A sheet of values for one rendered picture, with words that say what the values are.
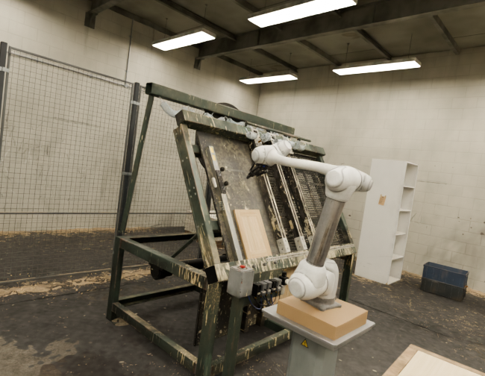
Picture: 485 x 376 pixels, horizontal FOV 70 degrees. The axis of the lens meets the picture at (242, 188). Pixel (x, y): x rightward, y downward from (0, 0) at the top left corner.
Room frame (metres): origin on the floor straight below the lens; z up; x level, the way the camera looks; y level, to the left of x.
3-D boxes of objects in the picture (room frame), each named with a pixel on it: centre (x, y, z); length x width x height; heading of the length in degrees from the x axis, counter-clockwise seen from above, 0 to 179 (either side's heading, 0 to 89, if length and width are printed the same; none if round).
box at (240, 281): (2.24, -0.07, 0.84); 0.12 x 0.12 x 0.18; 48
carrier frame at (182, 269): (3.58, -0.13, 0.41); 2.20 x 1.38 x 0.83; 138
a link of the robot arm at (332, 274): (2.05, -0.55, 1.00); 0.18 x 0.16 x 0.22; 139
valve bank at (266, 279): (2.61, -0.31, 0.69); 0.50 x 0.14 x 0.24; 138
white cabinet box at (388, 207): (6.08, -2.57, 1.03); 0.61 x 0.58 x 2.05; 137
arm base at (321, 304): (2.08, -0.57, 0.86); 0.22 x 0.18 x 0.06; 126
